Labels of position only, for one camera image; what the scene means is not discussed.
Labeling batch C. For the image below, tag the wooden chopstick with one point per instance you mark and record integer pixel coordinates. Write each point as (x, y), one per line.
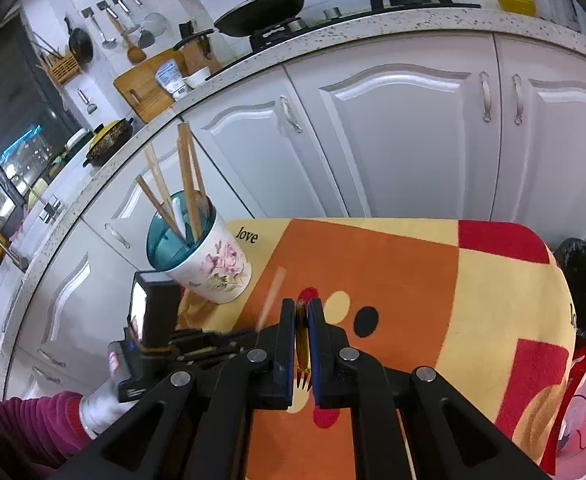
(155, 202)
(159, 180)
(195, 165)
(187, 175)

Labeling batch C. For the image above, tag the blue white plastic packet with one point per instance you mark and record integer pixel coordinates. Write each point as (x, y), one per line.
(171, 77)

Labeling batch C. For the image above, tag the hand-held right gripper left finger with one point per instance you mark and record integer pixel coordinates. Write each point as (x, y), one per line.
(289, 355)

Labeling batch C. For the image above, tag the wooden knife block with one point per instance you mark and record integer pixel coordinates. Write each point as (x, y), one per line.
(193, 55)

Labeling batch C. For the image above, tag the black frying pan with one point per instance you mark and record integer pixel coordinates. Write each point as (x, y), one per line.
(80, 45)

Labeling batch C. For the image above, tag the black gas stove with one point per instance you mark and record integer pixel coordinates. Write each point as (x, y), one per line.
(373, 7)

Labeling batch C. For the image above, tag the wooden cutting board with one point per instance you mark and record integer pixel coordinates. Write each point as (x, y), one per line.
(143, 90)

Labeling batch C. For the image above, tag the white dish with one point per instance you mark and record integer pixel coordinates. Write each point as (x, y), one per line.
(75, 138)

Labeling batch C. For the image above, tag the person's left hand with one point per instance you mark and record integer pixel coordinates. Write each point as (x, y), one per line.
(100, 410)

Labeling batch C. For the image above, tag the metal peeler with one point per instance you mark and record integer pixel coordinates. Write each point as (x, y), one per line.
(90, 106)

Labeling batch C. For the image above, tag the black wok lid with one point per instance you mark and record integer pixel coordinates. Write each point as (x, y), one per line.
(263, 2)

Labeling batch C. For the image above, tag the wooden spatula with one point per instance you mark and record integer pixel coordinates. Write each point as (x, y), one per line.
(135, 54)

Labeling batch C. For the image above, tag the wooden chopstick holder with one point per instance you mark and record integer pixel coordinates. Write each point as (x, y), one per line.
(63, 67)

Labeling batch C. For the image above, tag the metal ladle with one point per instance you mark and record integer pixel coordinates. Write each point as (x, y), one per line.
(108, 42)

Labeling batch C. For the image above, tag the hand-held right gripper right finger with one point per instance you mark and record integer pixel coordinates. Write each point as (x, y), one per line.
(314, 355)

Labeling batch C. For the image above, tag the orange patterned blanket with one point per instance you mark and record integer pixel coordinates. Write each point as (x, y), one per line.
(403, 310)

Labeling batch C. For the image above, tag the yellow casserole pot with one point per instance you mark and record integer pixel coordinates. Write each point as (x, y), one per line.
(108, 140)

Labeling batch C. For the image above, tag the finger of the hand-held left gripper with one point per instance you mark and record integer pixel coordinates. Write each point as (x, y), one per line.
(213, 345)

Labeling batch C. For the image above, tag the person's left forearm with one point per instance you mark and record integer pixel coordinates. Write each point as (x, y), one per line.
(33, 425)

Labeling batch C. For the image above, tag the black wok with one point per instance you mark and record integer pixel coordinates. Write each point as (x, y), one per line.
(258, 15)

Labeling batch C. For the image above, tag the metal strainer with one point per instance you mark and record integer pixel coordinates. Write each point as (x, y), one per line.
(154, 22)

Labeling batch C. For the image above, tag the floral utensil cup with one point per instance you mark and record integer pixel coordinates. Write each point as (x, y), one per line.
(213, 265)

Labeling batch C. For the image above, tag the dark window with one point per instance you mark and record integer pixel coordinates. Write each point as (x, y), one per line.
(18, 90)

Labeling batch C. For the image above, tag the white bowl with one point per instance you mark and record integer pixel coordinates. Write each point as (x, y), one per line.
(196, 77)

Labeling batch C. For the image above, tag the gold fork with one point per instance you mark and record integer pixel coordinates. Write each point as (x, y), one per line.
(301, 350)

